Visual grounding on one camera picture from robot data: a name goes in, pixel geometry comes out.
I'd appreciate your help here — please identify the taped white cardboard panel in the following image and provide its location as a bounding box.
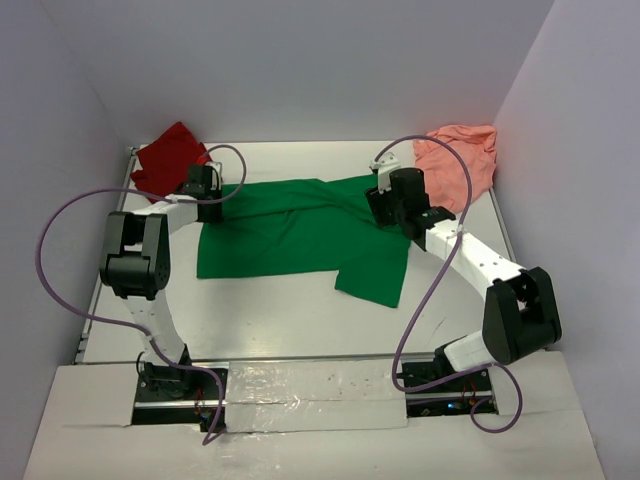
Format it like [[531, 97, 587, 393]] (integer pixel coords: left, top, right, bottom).
[[225, 359, 408, 433]]

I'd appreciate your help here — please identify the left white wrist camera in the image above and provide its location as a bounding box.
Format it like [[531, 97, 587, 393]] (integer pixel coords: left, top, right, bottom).
[[205, 161, 223, 190]]

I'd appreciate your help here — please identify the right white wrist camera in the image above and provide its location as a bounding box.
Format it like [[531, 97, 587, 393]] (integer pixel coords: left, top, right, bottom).
[[369, 152, 401, 194]]

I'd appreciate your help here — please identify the salmon pink crumpled t-shirt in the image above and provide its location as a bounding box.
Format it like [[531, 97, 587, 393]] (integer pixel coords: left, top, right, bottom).
[[413, 125, 497, 214]]

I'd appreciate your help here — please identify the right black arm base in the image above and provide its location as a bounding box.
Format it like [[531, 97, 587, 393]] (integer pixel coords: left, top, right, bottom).
[[398, 357, 497, 418]]

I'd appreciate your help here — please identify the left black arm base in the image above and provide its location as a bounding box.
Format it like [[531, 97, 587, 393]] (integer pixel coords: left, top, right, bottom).
[[131, 353, 228, 433]]

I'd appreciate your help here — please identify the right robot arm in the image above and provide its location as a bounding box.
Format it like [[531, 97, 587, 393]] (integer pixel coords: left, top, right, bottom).
[[365, 166, 562, 391]]

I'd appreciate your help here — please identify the green t-shirt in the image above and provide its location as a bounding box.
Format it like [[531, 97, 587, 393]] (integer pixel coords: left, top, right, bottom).
[[196, 174, 410, 308]]

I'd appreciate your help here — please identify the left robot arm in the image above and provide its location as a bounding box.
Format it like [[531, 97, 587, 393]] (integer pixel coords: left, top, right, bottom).
[[99, 161, 222, 399]]

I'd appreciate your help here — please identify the red folded t-shirt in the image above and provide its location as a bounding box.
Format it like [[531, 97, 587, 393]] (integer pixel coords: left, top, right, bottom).
[[131, 122, 209, 196]]

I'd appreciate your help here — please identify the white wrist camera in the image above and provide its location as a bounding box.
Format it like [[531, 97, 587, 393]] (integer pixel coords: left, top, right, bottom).
[[369, 152, 401, 194], [205, 161, 223, 190]]

